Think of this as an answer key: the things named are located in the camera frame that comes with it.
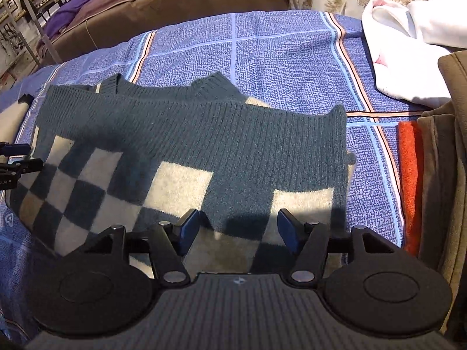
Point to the orange red folded garment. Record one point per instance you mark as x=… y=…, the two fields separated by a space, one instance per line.
x=410 y=171

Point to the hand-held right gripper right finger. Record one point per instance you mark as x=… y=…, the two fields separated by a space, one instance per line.
x=288 y=231

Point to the green and cream checkered sweater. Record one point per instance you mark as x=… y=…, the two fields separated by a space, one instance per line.
x=219 y=135

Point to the purple cloth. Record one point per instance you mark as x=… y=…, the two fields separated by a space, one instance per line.
x=73 y=11

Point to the brown quilt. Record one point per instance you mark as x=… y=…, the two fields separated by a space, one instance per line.
x=164 y=3

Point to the white garment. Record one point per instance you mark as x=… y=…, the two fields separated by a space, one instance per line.
x=401 y=62

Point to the folded beige garment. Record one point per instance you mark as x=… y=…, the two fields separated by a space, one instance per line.
x=9 y=124

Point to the olive brown folded garment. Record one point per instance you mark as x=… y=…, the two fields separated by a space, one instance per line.
x=445 y=171

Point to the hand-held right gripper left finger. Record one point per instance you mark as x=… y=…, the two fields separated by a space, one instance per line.
x=189 y=229

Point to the white metal tube frame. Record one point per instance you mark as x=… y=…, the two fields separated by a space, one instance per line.
x=45 y=34

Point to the blue plaid bed sheet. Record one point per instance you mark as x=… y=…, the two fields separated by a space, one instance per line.
x=273 y=62

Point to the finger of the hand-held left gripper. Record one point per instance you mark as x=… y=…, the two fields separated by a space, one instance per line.
x=25 y=166
x=16 y=149

